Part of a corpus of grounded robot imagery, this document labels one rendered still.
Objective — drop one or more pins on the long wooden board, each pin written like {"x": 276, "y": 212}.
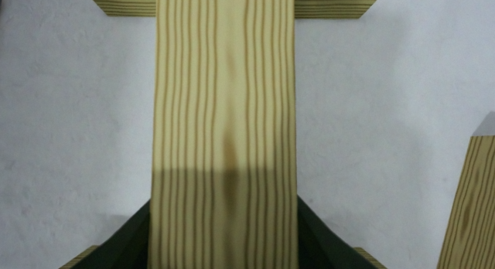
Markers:
{"x": 224, "y": 171}

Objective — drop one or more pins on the light wooden block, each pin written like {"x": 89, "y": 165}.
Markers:
{"x": 360, "y": 250}

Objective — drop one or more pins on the light wood block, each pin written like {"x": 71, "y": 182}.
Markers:
{"x": 469, "y": 241}

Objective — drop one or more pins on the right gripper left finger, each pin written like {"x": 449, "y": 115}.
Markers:
{"x": 127, "y": 248}

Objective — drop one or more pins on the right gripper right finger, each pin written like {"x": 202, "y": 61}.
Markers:
{"x": 321, "y": 248}

